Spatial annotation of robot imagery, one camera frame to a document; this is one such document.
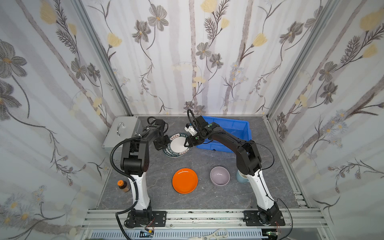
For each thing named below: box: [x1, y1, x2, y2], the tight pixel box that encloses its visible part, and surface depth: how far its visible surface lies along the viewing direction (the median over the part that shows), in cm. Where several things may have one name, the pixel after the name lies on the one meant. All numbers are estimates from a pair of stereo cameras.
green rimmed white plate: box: [162, 133, 192, 158], surface depth 100 cm
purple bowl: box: [209, 166, 231, 187], surface depth 87 cm
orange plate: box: [172, 168, 199, 195], surface depth 88 cm
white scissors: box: [187, 228, 229, 240], surface depth 71 cm
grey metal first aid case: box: [102, 116, 141, 151], surface depth 95 cm
